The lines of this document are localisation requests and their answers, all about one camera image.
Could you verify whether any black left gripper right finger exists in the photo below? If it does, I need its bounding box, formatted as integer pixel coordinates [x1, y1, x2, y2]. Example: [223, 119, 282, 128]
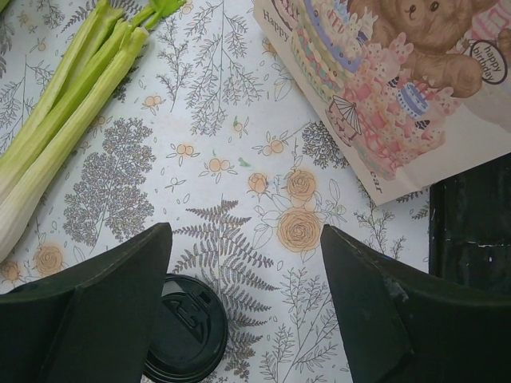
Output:
[320, 225, 510, 382]

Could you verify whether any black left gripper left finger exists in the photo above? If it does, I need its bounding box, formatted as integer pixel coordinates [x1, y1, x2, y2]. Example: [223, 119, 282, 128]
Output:
[1, 223, 172, 382]

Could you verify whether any brown paper takeout bag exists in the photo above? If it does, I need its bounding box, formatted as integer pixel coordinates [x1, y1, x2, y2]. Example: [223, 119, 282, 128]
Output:
[254, 0, 510, 204]

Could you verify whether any floral table mat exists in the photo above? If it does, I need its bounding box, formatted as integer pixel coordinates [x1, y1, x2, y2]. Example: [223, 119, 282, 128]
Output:
[1, 1, 429, 382]

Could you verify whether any green onion bunch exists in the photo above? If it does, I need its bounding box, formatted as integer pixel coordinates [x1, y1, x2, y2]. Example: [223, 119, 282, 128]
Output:
[1, 1, 184, 259]

